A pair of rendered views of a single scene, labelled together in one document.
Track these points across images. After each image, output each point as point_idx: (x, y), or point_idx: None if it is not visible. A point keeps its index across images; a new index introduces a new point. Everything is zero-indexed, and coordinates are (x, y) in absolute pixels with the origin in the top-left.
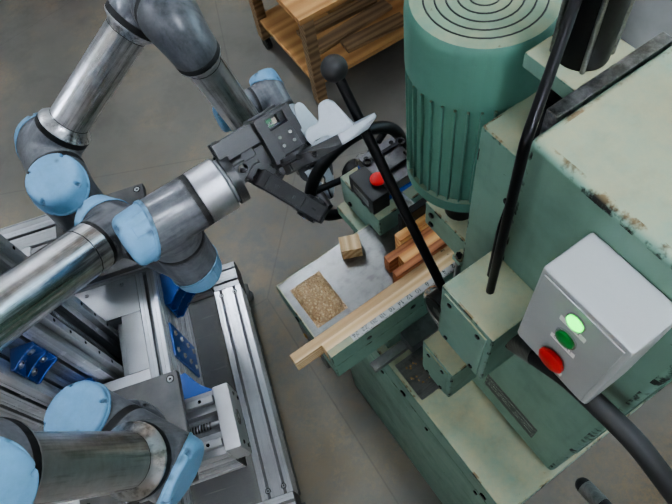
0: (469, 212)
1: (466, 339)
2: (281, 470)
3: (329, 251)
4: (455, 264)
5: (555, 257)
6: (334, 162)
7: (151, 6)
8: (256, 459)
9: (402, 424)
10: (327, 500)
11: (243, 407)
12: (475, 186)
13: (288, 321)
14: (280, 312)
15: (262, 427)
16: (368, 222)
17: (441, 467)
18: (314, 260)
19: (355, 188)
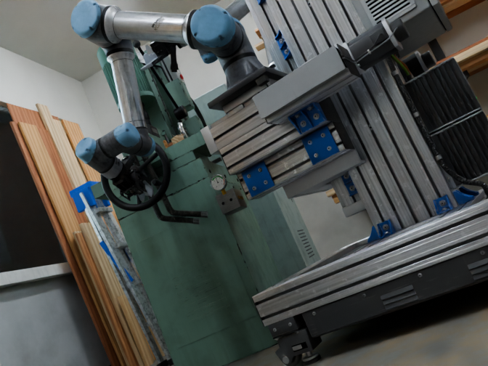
0: (155, 95)
1: (186, 91)
2: (335, 252)
3: (184, 139)
4: (166, 136)
5: (163, 72)
6: None
7: None
8: (344, 248)
9: (253, 245)
10: None
11: (331, 255)
12: (149, 83)
13: (279, 361)
14: (279, 364)
15: (329, 255)
16: (163, 148)
17: (251, 223)
18: (192, 135)
19: (152, 128)
